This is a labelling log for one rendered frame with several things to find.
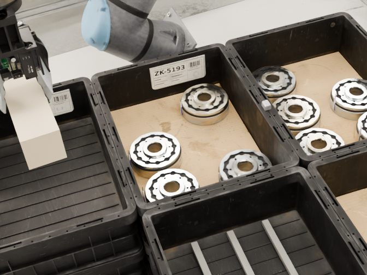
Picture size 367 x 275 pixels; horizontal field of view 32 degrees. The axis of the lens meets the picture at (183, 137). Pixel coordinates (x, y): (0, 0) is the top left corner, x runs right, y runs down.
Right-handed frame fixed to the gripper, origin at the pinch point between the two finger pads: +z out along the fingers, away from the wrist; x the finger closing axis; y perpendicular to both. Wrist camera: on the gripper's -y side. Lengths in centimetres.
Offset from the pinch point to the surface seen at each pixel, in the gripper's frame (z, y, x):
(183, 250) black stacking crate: 25.9, 21.4, 17.5
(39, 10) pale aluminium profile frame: 97, -184, 25
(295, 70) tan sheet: 26, -14, 60
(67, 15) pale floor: 111, -196, 40
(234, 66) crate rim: 16.3, -10.3, 43.2
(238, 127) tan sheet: 26.0, -2.5, 40.1
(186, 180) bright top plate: 22.7, 9.3, 23.4
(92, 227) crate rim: 16.3, 17.4, 3.5
